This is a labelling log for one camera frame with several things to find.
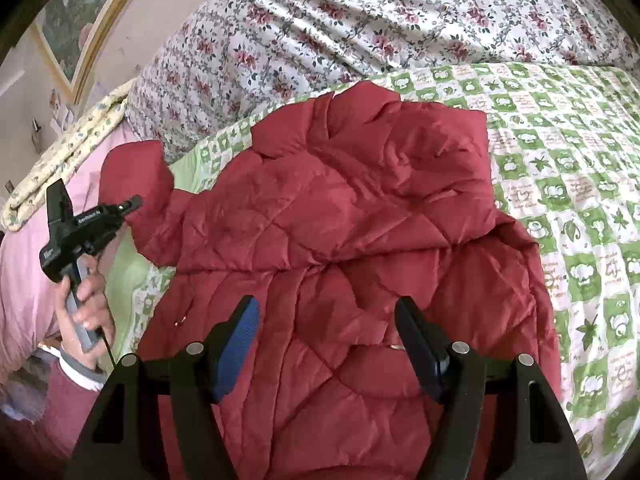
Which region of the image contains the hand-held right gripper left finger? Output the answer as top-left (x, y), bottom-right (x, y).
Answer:
top-left (65, 295), bottom-right (261, 480)

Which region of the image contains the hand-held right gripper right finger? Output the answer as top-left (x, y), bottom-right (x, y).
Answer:
top-left (394, 297), bottom-right (588, 480)

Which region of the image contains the red quilted blanket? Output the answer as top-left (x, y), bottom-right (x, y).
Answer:
top-left (98, 81), bottom-right (563, 480)

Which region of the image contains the person's left hand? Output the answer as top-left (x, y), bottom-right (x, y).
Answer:
top-left (54, 267), bottom-right (117, 348)

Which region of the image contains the pink quilt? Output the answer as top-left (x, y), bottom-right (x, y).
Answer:
top-left (0, 125), bottom-right (146, 386)

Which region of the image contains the yellow floral blanket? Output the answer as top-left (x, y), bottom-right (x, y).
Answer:
top-left (0, 77), bottom-right (141, 233)

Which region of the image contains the grey cloth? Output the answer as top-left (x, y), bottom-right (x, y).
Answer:
top-left (0, 350), bottom-right (53, 423)

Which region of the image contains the green checked bed sheet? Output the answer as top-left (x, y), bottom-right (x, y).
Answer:
top-left (102, 62), bottom-right (640, 461)

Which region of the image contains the rose floral quilt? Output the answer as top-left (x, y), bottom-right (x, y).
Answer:
top-left (122, 0), bottom-right (636, 163)

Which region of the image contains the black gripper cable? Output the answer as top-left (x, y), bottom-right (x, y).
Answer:
top-left (96, 326), bottom-right (120, 370)

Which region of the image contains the gold framed wall picture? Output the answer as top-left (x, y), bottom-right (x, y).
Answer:
top-left (30, 0), bottom-right (168, 106)

